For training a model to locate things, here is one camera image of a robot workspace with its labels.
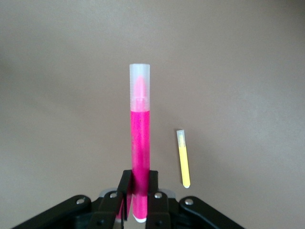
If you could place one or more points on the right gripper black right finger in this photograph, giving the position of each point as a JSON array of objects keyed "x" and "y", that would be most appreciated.
[{"x": 159, "y": 210}]

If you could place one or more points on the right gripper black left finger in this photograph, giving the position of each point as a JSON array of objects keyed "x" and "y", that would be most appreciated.
[{"x": 104, "y": 210}]

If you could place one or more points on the pink highlighter pen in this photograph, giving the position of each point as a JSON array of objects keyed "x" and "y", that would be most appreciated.
[{"x": 140, "y": 138}]

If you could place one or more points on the yellow highlighter pen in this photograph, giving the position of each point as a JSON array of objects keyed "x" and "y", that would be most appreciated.
[{"x": 184, "y": 164}]

